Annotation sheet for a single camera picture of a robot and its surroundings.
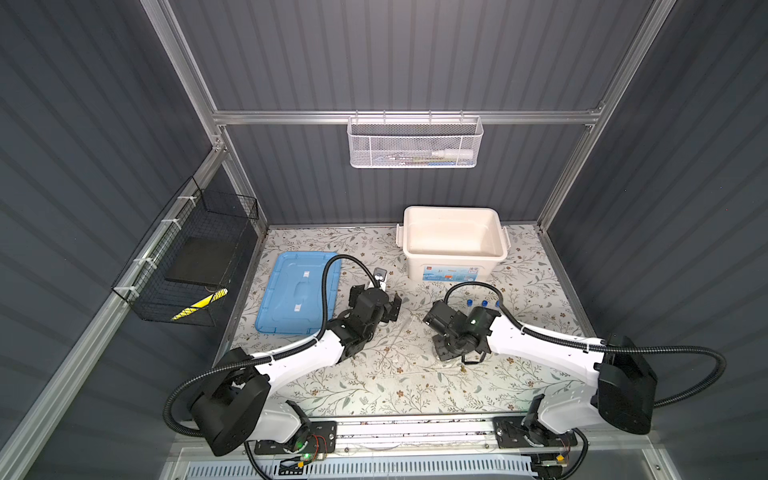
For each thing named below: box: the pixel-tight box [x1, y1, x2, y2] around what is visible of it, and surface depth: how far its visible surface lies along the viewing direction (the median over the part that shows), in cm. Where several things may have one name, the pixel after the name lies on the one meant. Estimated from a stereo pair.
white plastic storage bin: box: [395, 205, 511, 282], surface depth 104 cm
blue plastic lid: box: [255, 251, 342, 335], surface depth 101 cm
